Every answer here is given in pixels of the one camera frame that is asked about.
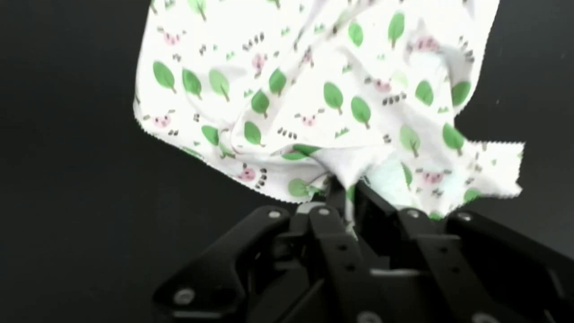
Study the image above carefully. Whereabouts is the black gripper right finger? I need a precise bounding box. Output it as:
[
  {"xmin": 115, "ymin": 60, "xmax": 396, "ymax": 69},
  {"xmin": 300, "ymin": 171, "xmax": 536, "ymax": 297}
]
[{"xmin": 352, "ymin": 180, "xmax": 574, "ymax": 323}]

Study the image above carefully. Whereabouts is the white cloth green leaf print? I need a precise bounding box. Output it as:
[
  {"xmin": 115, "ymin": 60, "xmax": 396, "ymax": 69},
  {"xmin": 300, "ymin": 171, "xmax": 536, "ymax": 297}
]
[{"xmin": 131, "ymin": 0, "xmax": 527, "ymax": 221}]

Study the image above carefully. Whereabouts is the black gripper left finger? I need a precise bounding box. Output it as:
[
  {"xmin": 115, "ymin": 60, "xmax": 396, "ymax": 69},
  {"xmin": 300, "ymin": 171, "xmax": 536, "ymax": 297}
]
[{"xmin": 151, "ymin": 200, "xmax": 375, "ymax": 323}]

